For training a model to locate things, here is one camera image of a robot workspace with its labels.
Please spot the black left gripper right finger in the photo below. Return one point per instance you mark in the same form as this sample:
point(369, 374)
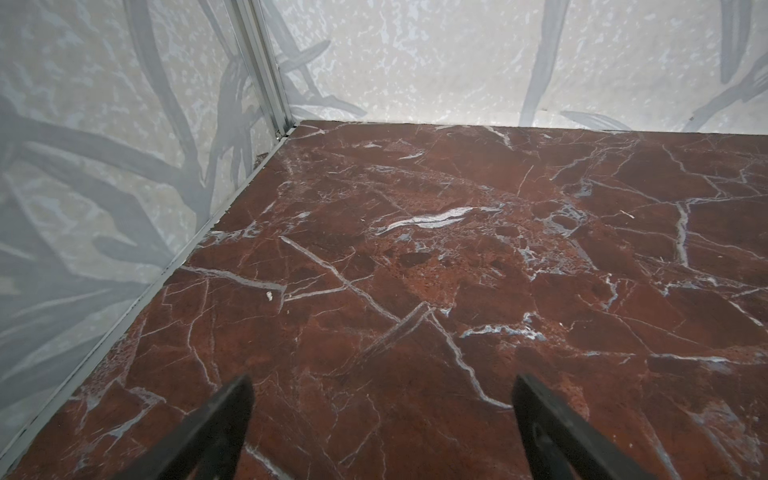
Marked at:
point(559, 443)

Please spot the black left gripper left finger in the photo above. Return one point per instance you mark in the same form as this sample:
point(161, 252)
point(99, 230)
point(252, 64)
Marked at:
point(207, 444)

